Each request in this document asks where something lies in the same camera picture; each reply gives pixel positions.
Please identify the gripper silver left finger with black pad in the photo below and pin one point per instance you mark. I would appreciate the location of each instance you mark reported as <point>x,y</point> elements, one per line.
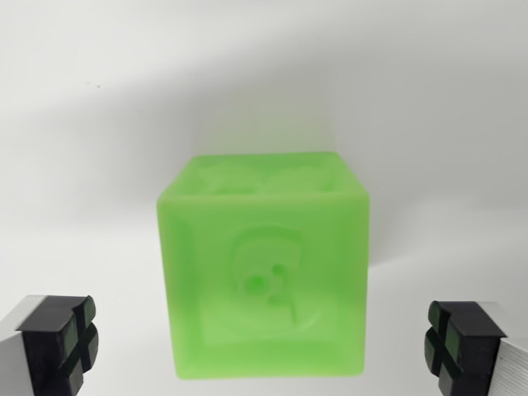
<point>45,350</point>

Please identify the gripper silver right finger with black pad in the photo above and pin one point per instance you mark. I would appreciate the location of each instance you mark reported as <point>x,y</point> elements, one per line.
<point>474,350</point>

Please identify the green soft embossed cube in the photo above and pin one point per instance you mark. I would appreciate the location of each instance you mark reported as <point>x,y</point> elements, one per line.
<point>264,288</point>

